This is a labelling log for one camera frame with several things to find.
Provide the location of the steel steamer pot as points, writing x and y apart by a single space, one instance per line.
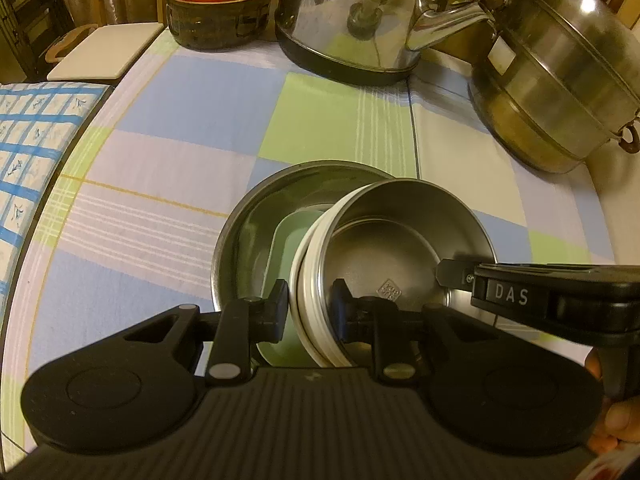
550 85

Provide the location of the black folding rack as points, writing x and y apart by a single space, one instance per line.
25 20

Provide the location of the cream round bowl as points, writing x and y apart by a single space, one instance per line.
307 310

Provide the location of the blue grid cloth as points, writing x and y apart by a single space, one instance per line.
40 135

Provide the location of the steel round bowl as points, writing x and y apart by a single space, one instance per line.
400 240

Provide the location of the green square plate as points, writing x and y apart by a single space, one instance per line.
285 245

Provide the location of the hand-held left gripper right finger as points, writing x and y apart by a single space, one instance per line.
340 307

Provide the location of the cooking oil bottle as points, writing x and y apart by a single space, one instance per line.
220 20

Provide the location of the checked tablecloth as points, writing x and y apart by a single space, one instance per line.
175 110

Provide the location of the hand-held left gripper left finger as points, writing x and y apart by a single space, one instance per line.
280 307

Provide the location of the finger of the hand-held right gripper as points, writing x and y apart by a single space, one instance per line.
455 274

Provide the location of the steel oval plate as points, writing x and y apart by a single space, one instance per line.
240 240

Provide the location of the white chair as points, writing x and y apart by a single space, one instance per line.
105 55

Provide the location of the person's right hand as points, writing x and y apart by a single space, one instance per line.
622 417

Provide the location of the steel kettle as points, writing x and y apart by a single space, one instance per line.
350 35

